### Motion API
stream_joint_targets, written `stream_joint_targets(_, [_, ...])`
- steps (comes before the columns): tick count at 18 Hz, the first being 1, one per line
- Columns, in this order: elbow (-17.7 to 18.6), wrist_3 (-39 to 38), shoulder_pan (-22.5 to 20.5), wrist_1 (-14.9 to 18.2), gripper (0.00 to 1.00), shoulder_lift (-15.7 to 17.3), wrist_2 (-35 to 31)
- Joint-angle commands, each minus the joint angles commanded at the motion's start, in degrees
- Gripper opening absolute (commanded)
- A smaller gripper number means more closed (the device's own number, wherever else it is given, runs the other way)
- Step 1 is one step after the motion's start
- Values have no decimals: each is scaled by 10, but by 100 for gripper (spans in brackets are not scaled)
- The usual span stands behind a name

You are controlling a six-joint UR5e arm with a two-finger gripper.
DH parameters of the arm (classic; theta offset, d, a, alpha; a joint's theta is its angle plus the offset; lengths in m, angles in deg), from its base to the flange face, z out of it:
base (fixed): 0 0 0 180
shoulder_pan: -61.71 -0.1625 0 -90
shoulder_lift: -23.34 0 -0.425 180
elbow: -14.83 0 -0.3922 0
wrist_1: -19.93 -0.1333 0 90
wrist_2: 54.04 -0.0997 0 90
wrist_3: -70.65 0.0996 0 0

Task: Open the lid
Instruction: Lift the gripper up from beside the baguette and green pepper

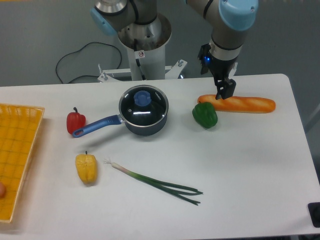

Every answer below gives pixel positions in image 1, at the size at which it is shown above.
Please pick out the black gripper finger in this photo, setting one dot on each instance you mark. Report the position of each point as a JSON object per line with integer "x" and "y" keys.
{"x": 228, "y": 88}
{"x": 220, "y": 85}

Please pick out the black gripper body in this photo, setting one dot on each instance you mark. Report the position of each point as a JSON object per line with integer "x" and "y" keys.
{"x": 220, "y": 69}

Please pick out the glass lid with blue knob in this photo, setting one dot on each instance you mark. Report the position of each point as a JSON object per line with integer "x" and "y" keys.
{"x": 143, "y": 105}

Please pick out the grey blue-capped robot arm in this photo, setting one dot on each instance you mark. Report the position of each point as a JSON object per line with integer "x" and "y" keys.
{"x": 228, "y": 20}

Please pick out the orange baguette loaf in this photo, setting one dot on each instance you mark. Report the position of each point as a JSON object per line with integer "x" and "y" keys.
{"x": 240, "y": 104}

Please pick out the green bell pepper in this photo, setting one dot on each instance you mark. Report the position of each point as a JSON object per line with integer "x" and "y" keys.
{"x": 205, "y": 115}

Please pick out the dark blue saucepan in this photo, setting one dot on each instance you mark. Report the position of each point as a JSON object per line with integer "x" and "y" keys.
{"x": 117, "y": 120}

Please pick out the green spring onion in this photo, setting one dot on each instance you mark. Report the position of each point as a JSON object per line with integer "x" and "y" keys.
{"x": 177, "y": 190}

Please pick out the black device at table edge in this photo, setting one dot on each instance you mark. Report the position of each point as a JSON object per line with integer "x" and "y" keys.
{"x": 314, "y": 211}

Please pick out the red bell pepper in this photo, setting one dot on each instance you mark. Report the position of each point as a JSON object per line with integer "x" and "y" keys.
{"x": 75, "y": 121}

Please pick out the yellow bell pepper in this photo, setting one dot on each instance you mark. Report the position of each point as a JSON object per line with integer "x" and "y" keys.
{"x": 87, "y": 168}

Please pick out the yellow woven basket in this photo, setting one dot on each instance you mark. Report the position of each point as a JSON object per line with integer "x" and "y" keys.
{"x": 19, "y": 126}

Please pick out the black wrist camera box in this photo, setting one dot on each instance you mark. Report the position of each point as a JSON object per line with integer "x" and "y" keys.
{"x": 205, "y": 58}

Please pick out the white pedestal base frame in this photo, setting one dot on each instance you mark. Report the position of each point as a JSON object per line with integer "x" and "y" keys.
{"x": 124, "y": 74}

